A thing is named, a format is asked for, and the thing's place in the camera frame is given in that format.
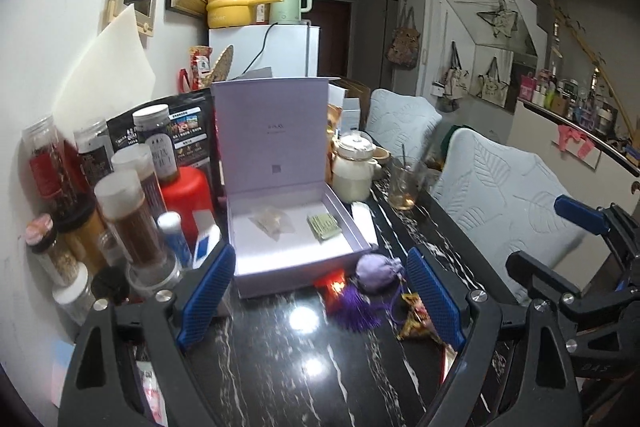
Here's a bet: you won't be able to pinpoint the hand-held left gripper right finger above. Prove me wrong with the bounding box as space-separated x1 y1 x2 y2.
406 248 586 427

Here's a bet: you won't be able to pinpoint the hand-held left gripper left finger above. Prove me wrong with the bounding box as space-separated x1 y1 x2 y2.
57 241 238 427

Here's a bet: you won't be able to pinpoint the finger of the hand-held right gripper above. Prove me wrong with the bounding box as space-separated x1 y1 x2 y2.
505 250 609 304
553 194 640 259

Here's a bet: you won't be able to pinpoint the colourful snack packet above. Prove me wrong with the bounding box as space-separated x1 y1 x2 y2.
397 292 448 343

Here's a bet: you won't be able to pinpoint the red packet white label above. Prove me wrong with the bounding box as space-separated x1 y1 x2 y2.
439 346 458 385

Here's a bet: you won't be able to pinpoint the purple sachet with tassel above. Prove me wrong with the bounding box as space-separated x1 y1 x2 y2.
325 253 411 333

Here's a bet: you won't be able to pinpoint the lavender gift box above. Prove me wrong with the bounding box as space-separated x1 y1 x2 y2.
210 77 380 300

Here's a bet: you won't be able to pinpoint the white blue small box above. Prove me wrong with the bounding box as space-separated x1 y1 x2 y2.
192 224 222 265

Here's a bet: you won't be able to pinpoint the blue white tube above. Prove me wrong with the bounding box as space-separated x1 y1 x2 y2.
157 212 193 268

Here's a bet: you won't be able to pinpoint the white quilted chair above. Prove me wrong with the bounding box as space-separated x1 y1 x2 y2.
430 127 588 268
365 88 443 168

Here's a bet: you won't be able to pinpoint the white cabinet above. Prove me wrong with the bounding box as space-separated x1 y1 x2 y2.
507 99 640 208

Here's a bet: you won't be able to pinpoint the clear plastic packet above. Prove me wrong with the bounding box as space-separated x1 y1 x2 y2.
248 208 297 242

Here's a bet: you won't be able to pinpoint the red canister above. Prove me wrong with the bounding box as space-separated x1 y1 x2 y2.
160 167 217 228

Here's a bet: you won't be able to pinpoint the small red pouch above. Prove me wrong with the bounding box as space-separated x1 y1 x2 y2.
314 271 351 303

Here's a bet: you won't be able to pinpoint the group of spice jars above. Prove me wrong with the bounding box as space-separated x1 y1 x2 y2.
21 104 183 325

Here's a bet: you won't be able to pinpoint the pink white packet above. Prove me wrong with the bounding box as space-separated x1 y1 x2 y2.
135 359 168 427

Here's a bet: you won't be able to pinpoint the row of bottles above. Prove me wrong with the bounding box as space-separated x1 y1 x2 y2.
517 67 640 150

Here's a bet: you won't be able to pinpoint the clear glass cup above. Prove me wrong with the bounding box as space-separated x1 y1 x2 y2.
389 155 428 211

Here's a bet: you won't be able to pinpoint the green tea packet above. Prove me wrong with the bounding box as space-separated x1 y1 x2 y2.
306 213 341 239

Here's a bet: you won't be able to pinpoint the white tote bag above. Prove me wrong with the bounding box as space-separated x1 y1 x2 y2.
437 42 473 100
477 57 513 108

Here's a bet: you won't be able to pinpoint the white ceramic teapot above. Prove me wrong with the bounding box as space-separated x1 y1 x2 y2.
331 130 381 202

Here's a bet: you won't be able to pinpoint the black printed bag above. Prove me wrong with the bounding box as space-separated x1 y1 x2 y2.
102 88 221 208

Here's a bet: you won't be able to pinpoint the bamboo pole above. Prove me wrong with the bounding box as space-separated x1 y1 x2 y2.
542 0 633 142

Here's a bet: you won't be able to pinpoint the yellow snack bags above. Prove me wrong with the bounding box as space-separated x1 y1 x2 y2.
326 104 346 178

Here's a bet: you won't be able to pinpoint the white small carton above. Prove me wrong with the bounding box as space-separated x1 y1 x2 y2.
327 84 363 132

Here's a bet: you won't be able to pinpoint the flat cardboard sheets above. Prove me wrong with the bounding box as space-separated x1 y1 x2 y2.
335 77 372 128

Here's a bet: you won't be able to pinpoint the grey box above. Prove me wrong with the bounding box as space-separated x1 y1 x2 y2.
227 68 273 82

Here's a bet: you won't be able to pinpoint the red snack bag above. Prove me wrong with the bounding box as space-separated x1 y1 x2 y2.
177 47 216 92

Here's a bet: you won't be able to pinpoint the round woven straw mat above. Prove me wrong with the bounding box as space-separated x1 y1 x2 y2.
212 46 235 82

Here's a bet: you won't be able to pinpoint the white foam board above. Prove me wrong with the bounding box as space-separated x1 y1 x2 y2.
52 3 157 142

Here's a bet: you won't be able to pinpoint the brown patterned tote bag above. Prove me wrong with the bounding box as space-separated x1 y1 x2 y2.
386 7 422 70

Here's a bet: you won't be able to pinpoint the white refrigerator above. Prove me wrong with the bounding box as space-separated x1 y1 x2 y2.
208 23 321 80

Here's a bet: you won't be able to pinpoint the dark wooden door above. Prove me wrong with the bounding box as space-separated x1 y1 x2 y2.
314 0 357 78

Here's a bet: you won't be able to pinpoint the yellow enamel pot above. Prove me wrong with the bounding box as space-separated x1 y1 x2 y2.
206 0 285 29

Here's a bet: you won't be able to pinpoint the green electric kettle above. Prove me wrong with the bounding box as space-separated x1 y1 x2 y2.
269 0 314 25

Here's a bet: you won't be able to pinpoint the star wall decoration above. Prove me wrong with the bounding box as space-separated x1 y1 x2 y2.
475 0 518 40

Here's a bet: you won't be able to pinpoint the black kettle cable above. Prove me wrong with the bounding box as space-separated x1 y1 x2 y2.
242 23 281 75

